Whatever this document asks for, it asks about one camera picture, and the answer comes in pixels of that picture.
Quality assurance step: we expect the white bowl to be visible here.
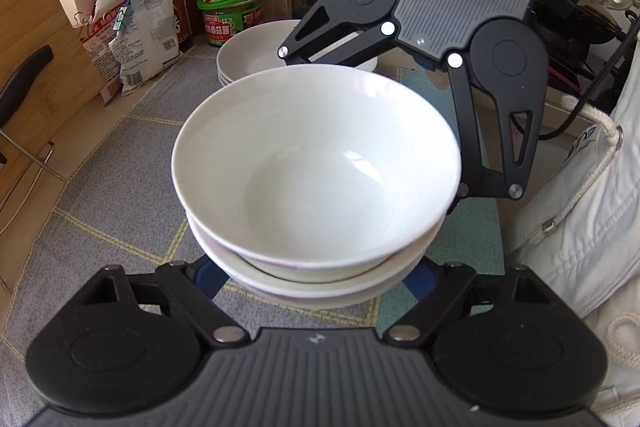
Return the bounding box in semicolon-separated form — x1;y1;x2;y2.
171;64;461;270
189;220;437;309

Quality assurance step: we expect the floral bowl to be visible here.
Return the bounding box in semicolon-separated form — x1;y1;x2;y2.
188;216;444;296

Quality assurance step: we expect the large fruit plate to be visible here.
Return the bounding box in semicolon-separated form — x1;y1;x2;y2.
216;18;379;80

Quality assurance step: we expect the grey blue checked towel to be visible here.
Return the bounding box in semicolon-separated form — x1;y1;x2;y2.
0;43;507;427

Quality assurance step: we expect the white jacket of operator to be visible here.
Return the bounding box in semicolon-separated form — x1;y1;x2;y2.
504;0;640;427

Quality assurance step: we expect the white plastic powder bag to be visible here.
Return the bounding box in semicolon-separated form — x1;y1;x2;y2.
110;0;181;94

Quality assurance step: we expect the green lid sauce jar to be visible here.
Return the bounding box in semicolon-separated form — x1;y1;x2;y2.
198;0;262;46

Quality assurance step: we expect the clipped red white bag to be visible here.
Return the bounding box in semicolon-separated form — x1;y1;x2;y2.
74;0;127;104

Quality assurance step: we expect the bamboo cutting board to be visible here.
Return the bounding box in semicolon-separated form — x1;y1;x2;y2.
0;0;103;196

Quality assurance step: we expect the metal wire board stand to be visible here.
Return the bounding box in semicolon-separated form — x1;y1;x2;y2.
1;131;70;235

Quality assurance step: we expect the black handled kitchen knife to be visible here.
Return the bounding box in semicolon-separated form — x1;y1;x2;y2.
0;44;54;127

